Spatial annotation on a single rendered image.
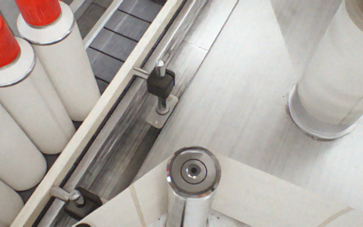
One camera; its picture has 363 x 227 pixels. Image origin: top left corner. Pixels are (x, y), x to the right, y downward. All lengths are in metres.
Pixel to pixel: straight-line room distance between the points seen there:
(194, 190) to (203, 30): 0.41
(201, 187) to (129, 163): 0.27
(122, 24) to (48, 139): 0.22
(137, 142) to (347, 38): 0.29
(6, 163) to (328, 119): 0.35
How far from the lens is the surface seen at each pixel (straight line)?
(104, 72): 0.53
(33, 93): 0.37
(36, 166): 0.45
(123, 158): 0.52
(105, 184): 0.52
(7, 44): 0.34
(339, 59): 0.40
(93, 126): 0.46
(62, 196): 0.44
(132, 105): 0.52
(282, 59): 0.56
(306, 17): 0.61
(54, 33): 0.37
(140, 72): 0.49
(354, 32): 0.37
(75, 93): 0.44
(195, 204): 0.27
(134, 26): 0.57
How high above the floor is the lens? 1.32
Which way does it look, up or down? 63 degrees down
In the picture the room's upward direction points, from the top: 2 degrees clockwise
